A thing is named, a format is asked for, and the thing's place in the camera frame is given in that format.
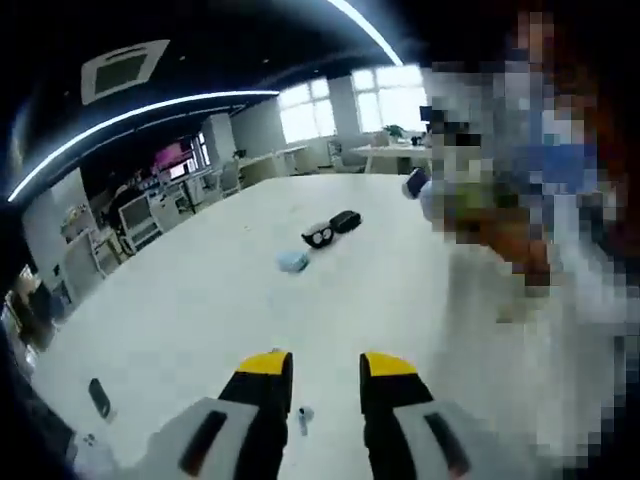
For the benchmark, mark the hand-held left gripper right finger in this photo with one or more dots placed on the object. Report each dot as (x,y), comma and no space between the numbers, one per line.
(395,410)

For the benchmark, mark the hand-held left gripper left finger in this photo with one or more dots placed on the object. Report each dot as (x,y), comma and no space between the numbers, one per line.
(255,405)

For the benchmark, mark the pale stem earbud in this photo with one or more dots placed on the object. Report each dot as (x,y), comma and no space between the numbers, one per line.
(304,419)

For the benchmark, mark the light blue earbud case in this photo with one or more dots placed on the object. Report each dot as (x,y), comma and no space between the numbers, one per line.
(292,260)

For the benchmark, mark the black earbud case cartoon eyes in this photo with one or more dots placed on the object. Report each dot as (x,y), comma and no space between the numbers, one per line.
(320,236)

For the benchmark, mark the plain black earbud case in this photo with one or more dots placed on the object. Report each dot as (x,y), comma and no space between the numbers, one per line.
(346,220)

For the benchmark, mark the lilac earbud case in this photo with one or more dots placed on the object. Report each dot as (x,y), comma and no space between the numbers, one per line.
(414,181)

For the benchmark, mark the black smartphone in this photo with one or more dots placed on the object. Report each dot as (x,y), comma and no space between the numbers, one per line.
(100,398)

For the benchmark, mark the white game controller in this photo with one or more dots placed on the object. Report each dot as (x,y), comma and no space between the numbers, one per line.
(92,447)

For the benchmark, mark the white office chair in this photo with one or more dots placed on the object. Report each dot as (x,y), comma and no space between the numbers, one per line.
(139,220)

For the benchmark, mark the white office desk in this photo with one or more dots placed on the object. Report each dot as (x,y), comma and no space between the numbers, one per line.
(390,156)
(272,160)

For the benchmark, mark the potted plant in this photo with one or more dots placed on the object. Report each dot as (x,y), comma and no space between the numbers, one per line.
(239,152)
(395,131)

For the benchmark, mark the shelf with colourful items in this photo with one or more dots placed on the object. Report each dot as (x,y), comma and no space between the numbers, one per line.
(75,217)

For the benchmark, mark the pink display screen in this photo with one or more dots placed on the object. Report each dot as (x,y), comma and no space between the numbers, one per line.
(172,152)

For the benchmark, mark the large window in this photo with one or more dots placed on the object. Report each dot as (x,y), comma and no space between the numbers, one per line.
(307,110)
(387,97)

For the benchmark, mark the ceiling light strip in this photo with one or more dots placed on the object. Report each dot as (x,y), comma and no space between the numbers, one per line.
(125,116)
(367,27)

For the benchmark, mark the ceiling air conditioner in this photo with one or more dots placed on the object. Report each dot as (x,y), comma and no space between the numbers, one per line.
(122,70)

